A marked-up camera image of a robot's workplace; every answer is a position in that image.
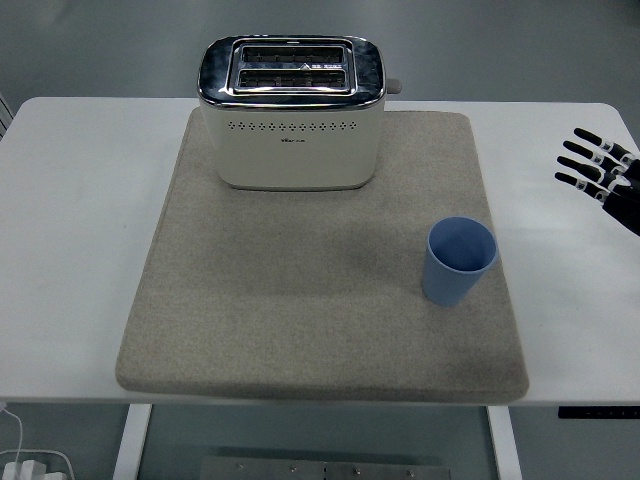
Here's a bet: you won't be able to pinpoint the white cable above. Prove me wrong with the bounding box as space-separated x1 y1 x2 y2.
0 402 26 466

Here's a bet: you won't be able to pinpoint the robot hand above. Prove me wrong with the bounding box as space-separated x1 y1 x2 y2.
553 127 640 236

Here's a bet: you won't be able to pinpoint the black table control panel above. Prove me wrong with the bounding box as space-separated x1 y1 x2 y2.
558 405 640 420

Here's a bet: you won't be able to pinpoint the grey metal plate with screws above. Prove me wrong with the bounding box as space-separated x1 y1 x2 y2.
199 454 454 480

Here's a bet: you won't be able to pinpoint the beige fabric mat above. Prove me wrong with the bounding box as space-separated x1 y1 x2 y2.
114 109 531 404

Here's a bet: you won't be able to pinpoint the blue plastic cup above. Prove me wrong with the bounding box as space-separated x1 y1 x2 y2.
420 215 500 308

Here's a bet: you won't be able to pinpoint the white object with black lines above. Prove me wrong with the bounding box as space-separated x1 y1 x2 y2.
0 92 15 139

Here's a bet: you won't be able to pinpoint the cream and chrome toaster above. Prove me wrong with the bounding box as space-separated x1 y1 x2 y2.
197 33 403 192

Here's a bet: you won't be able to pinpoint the white table leg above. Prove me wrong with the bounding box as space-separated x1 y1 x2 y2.
110 403 153 480
487 405 524 480

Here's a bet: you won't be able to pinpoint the white power strip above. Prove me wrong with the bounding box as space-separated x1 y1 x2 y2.
0 449 76 480

